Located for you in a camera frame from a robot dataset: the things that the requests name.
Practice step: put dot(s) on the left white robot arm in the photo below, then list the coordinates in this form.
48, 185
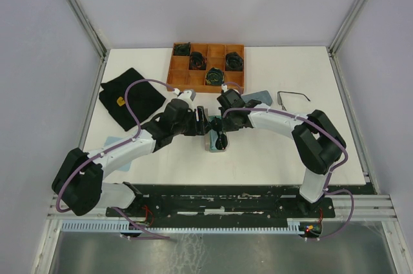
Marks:
79, 182

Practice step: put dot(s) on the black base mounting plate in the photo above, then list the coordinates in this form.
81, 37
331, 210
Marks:
191, 206

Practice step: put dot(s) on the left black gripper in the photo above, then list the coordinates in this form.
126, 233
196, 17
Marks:
203, 128

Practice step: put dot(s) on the grey glasses case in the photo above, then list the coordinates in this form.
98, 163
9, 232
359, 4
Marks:
210, 139

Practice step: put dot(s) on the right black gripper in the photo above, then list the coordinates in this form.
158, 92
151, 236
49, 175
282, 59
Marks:
225, 126

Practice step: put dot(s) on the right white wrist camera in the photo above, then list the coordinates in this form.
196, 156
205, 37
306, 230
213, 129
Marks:
224, 87

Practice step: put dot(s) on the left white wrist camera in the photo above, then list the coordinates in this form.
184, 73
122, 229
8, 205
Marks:
188, 94

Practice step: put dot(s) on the right electronics board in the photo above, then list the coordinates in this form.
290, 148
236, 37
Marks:
314, 229

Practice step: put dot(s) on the blue glasses case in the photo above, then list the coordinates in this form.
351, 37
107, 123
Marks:
261, 96

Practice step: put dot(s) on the wooden compartment tray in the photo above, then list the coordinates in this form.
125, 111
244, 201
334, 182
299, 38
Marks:
180, 76

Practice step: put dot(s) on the thin-frame glasses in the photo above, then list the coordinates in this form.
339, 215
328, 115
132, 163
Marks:
280, 101
221, 141

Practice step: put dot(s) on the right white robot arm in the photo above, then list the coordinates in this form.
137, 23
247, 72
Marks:
320, 146

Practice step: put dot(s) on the left aluminium frame post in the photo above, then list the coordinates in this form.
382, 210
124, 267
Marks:
87, 26

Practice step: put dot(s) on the black cloth pouch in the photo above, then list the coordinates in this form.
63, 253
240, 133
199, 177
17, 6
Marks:
143, 99

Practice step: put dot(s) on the aluminium frame post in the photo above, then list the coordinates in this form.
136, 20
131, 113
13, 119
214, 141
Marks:
354, 12
87, 26

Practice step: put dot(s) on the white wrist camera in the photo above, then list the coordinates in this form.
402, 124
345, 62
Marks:
224, 87
188, 94

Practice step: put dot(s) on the right aluminium frame post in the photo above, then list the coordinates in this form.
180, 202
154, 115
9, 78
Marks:
354, 12

